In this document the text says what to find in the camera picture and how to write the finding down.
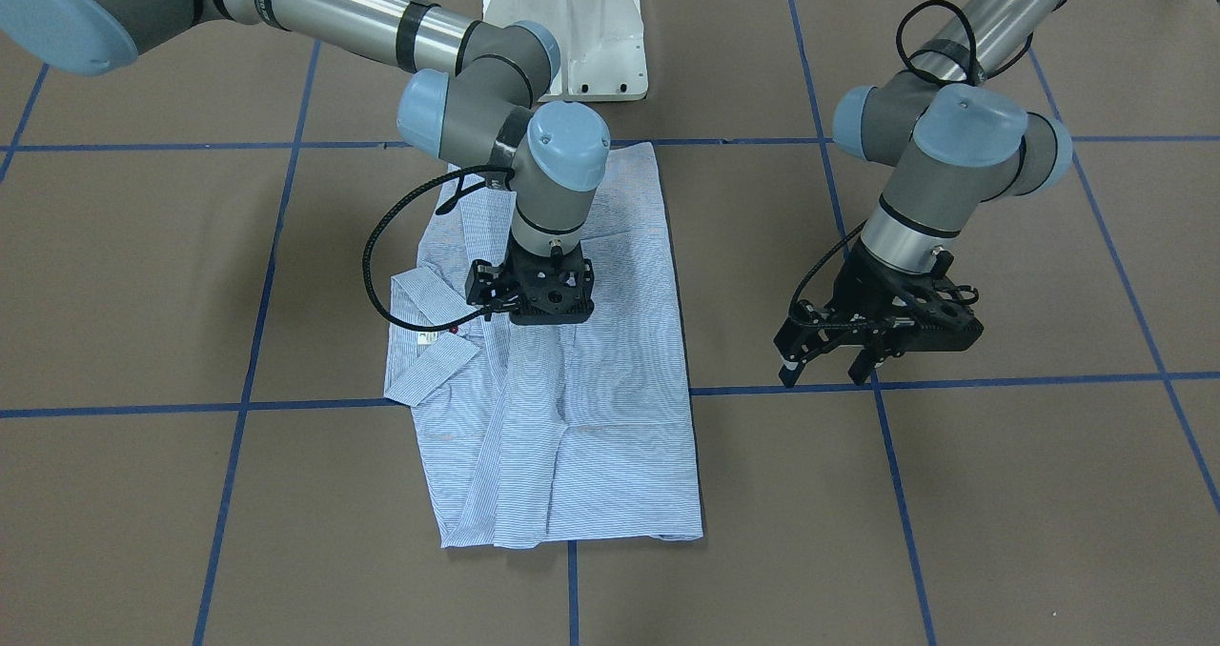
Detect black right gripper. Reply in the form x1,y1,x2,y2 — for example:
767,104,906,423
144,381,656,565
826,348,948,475
465,236,597,325

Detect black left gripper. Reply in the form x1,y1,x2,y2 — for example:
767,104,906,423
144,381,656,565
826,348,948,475
773,245,985,388

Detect blue striped button shirt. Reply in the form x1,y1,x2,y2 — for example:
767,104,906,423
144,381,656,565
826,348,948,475
384,143,704,548

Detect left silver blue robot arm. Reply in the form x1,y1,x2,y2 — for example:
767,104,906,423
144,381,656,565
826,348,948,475
773,0,1074,389

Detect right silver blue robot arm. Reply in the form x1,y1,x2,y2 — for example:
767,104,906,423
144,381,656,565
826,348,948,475
2,0,610,332

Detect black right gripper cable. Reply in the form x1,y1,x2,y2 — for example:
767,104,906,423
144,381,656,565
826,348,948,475
361,168,516,333

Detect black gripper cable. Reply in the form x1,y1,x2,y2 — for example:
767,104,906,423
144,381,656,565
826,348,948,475
791,0,1035,318
361,168,516,333

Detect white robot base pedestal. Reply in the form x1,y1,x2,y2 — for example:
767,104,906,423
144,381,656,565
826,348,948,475
482,0,649,104

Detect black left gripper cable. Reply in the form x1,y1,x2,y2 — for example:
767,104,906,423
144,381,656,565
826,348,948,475
791,0,1035,318

